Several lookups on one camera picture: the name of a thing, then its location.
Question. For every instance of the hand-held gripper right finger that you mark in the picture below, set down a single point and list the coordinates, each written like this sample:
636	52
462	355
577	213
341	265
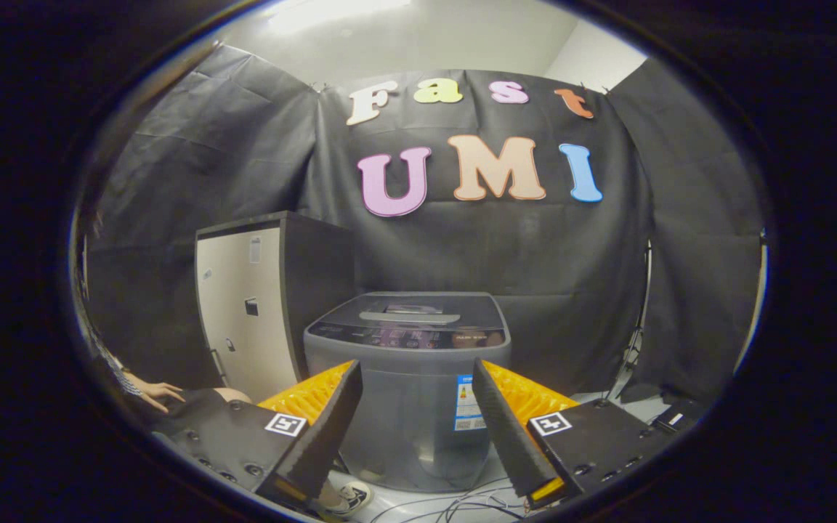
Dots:
511	436

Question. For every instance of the white and dark cabinet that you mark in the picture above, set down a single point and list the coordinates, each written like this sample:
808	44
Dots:
244	327

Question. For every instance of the person's sneaker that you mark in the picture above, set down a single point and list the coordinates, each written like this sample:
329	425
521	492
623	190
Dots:
353	497

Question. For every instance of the dark washing machine lid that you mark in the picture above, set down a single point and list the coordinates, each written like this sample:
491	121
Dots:
462	309

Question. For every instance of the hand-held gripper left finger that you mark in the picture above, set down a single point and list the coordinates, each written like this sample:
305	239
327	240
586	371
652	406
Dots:
324	436

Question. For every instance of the grey washing machine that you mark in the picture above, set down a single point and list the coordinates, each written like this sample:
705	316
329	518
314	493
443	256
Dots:
411	421

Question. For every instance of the black floor box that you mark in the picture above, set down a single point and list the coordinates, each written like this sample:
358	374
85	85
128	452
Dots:
676	419

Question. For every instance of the black backdrop cloth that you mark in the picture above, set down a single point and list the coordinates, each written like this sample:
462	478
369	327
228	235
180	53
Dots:
535	254

